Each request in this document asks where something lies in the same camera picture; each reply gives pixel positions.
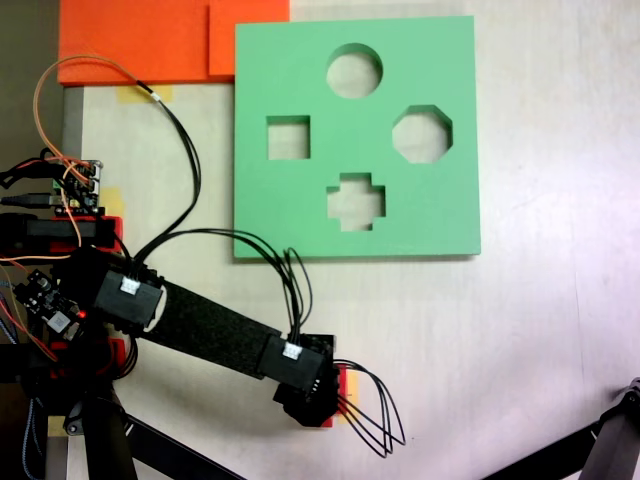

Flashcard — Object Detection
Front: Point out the black usb cable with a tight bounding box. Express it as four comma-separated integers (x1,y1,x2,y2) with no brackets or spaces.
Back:
0,192,64,208

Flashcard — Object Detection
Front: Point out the thick black tripod leg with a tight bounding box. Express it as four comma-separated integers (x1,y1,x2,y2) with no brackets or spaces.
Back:
79,384,139,480
574,377,640,480

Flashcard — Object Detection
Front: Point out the thin black tripod strut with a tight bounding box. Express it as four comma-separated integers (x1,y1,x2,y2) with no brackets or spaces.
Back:
122,413,247,480
482,419,601,480

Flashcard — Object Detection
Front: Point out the long black cable bundle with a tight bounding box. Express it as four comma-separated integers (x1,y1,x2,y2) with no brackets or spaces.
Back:
130,78,203,264

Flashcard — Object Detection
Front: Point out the black forearm motor cable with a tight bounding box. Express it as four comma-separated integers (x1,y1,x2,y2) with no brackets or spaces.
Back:
144,228,314,347

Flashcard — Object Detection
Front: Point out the small black circuit board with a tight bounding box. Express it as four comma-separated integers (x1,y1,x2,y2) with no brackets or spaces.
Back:
12,268,87,342

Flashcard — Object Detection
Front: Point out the blue white braided cable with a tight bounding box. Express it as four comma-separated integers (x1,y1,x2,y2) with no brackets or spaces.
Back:
21,397,47,477

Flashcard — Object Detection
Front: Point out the green shape sorter board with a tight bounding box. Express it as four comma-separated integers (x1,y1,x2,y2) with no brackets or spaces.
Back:
232,14,483,261

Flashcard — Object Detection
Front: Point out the thin orange wire loop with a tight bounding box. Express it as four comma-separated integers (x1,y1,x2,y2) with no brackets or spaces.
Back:
32,54,141,174

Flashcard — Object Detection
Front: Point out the long yellow tape marker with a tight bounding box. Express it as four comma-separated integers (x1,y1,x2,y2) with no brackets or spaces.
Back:
337,372,361,426

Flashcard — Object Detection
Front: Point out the black looped gripper cable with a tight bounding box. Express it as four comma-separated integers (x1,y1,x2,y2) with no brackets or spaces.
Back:
333,359,407,458

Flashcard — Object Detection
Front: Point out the green controller circuit board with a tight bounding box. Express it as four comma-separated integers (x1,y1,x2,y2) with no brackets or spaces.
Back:
51,159,106,217

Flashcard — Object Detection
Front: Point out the large orange foam block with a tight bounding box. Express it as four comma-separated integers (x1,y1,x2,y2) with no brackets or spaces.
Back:
57,0,211,86

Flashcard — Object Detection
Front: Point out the wide yellow tape piece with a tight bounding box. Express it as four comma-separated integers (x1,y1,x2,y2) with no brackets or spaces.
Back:
116,84,174,105

